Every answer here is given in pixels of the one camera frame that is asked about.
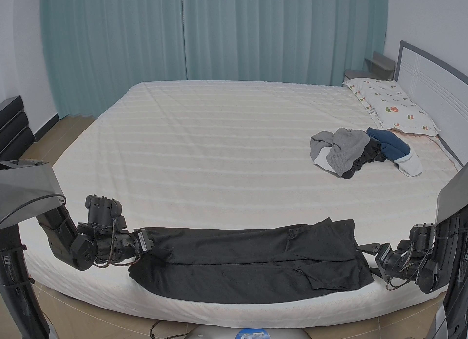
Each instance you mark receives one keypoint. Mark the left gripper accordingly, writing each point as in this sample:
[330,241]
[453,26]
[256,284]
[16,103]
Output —
[137,244]

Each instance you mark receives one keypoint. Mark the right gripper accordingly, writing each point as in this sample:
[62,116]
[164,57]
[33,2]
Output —
[389,262]

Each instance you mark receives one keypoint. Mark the black trousers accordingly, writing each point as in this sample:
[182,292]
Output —
[237,257]

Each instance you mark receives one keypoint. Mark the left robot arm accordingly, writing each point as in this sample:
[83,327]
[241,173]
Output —
[25,187]

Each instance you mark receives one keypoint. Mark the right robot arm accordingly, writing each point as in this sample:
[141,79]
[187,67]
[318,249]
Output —
[453,191]

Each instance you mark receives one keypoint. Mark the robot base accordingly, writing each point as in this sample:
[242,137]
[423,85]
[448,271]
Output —
[219,334]

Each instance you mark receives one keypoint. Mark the bed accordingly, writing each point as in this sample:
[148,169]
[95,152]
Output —
[201,154]

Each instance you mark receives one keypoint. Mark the pile of clothes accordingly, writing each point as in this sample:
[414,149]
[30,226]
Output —
[347,151]

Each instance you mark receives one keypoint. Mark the white printed pillow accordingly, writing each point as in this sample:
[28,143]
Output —
[395,107]

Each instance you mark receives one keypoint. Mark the grey bedside table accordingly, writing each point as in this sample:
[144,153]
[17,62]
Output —
[369,70]

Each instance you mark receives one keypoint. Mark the blue-green curtain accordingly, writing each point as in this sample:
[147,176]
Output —
[109,37]
[285,19]

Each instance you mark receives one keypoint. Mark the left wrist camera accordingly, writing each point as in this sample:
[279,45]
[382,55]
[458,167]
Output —
[104,211]

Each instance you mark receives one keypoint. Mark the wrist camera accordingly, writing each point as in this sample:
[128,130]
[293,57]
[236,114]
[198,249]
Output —
[104,211]
[422,238]

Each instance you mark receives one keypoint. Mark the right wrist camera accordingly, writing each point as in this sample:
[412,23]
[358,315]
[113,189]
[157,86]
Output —
[422,238]

